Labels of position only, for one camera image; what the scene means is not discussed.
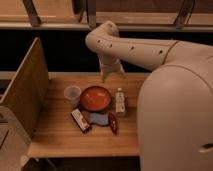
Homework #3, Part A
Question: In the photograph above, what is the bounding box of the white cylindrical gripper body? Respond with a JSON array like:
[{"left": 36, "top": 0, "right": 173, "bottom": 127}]
[{"left": 99, "top": 55, "right": 125, "bottom": 81}]

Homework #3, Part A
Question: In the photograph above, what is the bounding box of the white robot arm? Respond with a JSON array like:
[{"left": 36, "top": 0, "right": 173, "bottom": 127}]
[{"left": 86, "top": 21, "right": 213, "bottom": 171}]

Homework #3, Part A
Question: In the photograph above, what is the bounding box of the small white bottle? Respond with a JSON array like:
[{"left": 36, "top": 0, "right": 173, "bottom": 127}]
[{"left": 115, "top": 88, "right": 126, "bottom": 116}]

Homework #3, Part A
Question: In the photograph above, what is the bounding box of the orange red bowl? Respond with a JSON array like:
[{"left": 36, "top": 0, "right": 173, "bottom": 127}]
[{"left": 80, "top": 86, "right": 111, "bottom": 112}]

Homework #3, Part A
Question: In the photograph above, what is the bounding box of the translucent plastic cup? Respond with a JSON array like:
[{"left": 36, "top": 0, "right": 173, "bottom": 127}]
[{"left": 64, "top": 86, "right": 81, "bottom": 108}]

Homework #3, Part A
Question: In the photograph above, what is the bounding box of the blue sponge cloth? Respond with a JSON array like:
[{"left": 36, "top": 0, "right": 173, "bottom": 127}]
[{"left": 89, "top": 113, "right": 109, "bottom": 126}]

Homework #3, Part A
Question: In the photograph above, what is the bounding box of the dark red snack packet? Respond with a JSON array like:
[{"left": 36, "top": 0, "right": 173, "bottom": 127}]
[{"left": 108, "top": 113, "right": 118, "bottom": 135}]

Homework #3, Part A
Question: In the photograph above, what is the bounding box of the red white snack box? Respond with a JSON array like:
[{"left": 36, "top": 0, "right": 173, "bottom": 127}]
[{"left": 71, "top": 109, "right": 90, "bottom": 133}]

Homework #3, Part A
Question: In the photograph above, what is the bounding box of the wooden side panel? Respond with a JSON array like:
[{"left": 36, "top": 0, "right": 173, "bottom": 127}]
[{"left": 0, "top": 38, "right": 49, "bottom": 145}]

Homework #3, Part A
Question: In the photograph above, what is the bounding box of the wooden shelf rail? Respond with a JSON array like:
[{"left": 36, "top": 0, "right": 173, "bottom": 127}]
[{"left": 0, "top": 0, "right": 213, "bottom": 32}]

